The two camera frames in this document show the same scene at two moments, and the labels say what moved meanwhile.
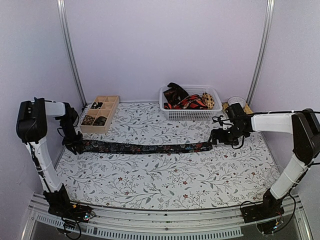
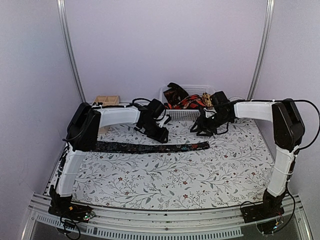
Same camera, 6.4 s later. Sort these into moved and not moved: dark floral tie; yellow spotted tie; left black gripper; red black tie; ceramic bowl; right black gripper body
Moved: right black gripper body; left black gripper
Not moved: yellow spotted tie; red black tie; dark floral tie; ceramic bowl
